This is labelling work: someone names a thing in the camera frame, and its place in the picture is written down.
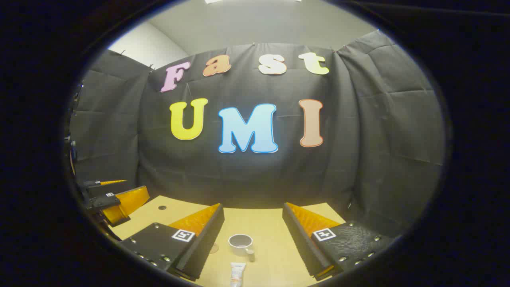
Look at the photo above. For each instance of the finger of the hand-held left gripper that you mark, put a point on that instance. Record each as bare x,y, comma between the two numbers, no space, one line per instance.
107,200
91,183

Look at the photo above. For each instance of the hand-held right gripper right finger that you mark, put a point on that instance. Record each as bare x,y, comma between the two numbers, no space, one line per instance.
299,243

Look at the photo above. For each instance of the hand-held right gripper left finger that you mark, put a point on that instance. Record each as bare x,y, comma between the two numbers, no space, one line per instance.
207,239

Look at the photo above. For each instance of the round cork coaster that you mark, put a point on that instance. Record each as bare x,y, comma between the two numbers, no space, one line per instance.
214,248

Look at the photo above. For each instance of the white toothpaste tube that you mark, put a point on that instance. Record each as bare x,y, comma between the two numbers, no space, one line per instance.
238,273

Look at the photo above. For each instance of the light wooden desktop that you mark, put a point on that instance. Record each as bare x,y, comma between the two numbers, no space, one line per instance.
267,223

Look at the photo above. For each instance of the black backdrop cloth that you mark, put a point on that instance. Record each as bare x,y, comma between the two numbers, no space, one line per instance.
247,175

